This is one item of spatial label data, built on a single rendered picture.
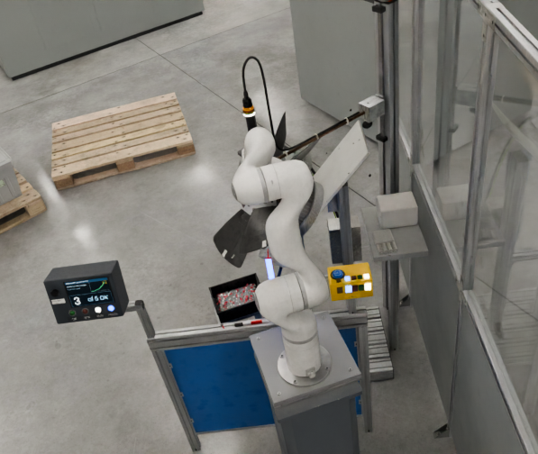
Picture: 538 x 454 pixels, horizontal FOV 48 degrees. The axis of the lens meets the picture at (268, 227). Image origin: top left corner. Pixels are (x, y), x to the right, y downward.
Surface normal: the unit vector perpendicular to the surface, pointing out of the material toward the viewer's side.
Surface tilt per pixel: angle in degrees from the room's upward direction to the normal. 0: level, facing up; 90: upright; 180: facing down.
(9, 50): 90
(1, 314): 0
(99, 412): 0
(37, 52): 90
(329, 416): 90
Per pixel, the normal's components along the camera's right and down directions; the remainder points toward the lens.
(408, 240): -0.14, -0.76
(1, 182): 0.63, 0.50
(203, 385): 0.04, 0.63
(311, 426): 0.29, 0.58
